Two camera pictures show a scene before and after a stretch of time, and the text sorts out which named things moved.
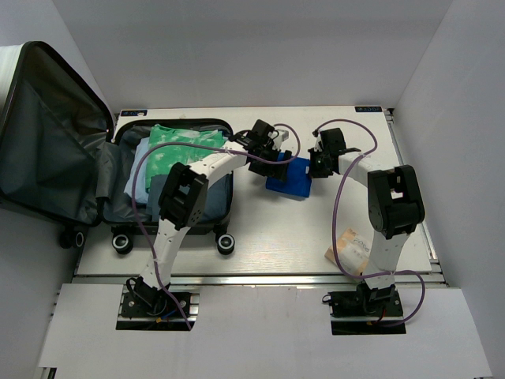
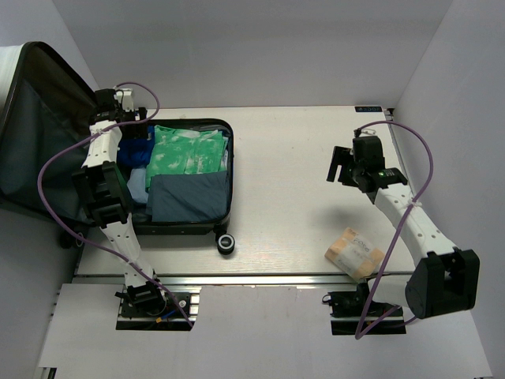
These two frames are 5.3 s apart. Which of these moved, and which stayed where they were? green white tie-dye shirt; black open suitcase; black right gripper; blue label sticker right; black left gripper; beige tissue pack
Moved: black right gripper; black left gripper
Stayed: blue label sticker right; green white tie-dye shirt; black open suitcase; beige tissue pack
